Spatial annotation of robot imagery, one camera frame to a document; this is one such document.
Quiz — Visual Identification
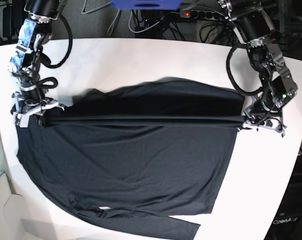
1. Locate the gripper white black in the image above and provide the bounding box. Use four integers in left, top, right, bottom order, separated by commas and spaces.
11, 91, 66, 128
238, 96, 287, 138

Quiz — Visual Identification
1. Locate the dark navy long-sleeve shirt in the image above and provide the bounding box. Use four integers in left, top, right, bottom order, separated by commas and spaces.
13, 76, 246, 240

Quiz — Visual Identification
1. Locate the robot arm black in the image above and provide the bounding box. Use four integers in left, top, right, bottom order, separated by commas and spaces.
36, 0, 298, 135
8, 0, 73, 128

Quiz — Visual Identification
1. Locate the black OpenArm base box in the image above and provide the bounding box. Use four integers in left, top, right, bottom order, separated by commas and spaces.
265, 155, 302, 240

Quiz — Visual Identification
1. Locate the black power adapter on floor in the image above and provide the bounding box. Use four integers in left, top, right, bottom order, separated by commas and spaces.
2, 5, 17, 40

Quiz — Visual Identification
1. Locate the blue box at top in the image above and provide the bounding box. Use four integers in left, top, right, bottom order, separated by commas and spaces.
111, 0, 182, 10

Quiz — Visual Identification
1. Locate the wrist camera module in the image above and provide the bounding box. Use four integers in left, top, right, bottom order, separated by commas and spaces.
13, 112, 30, 128

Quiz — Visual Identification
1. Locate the black power strip red switch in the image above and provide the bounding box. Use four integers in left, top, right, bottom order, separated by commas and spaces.
176, 10, 229, 22

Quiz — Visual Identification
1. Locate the white cable on floor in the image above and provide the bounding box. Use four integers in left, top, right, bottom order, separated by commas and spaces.
107, 9, 164, 35

